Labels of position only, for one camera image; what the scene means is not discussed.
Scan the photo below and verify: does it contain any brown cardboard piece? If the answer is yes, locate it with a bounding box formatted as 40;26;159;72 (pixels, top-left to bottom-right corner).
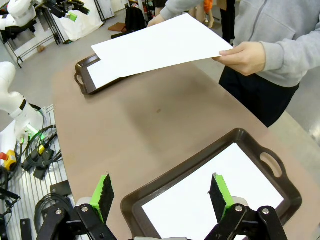
107;22;127;32

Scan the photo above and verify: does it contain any person's left forearm grey sleeve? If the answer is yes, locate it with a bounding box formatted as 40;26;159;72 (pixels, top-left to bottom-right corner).
259;27;320;88

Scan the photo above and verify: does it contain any brown plastic serving tray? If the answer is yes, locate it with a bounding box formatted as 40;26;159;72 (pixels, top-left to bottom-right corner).
74;53;131;96
120;127;303;240

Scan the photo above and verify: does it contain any yellow emergency stop button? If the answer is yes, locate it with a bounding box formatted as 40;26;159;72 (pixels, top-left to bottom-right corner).
0;149;18;173

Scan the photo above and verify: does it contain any black coiled cable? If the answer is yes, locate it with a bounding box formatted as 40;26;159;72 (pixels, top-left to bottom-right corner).
34;192;75;227

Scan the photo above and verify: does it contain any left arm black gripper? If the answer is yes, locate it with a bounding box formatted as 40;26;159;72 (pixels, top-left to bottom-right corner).
48;0;91;23

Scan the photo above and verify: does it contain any black fabric bag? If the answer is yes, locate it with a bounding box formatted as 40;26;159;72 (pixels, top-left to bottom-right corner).
110;6;147;40

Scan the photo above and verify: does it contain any orange cloth garment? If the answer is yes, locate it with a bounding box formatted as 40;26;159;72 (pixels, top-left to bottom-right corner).
202;0;214;13

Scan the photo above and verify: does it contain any figure in dark striped jacket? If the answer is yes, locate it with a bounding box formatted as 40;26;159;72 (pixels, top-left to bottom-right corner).
219;0;236;44

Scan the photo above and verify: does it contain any black mounting bracket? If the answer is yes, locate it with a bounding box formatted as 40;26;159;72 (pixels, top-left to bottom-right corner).
49;179;71;199

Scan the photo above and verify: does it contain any person's left hand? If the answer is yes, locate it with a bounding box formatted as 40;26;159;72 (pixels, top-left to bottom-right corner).
212;41;266;77

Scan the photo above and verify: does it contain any white plastic bag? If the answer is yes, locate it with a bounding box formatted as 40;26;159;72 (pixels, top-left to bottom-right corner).
59;0;105;43

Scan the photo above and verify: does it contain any person's right forearm grey sleeve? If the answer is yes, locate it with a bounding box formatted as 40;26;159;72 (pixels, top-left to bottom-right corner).
159;0;201;21

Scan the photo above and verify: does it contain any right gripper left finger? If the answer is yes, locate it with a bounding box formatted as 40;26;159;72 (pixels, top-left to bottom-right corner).
36;172;118;240

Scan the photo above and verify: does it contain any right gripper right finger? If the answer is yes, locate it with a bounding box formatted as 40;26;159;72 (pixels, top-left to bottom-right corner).
204;172;288;240

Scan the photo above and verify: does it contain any aluminium slotted mounting plate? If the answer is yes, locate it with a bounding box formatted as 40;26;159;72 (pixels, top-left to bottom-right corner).
4;104;76;240

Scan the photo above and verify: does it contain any white A4 paper sheet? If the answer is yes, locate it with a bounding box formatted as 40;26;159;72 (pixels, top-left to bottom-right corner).
91;13;235;79
141;142;285;240
86;59;126;90

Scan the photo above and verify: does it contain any person's right hand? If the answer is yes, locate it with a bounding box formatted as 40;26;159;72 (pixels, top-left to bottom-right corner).
146;13;167;28

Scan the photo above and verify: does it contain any black metal rack frame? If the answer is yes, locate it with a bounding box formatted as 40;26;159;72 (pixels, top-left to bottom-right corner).
3;7;66;69

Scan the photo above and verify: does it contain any black cable bundle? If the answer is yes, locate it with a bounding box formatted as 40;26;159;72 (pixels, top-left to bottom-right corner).
21;124;63;181

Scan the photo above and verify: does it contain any person in grey hoodie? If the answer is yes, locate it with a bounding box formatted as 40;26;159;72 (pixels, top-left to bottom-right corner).
147;0;320;128

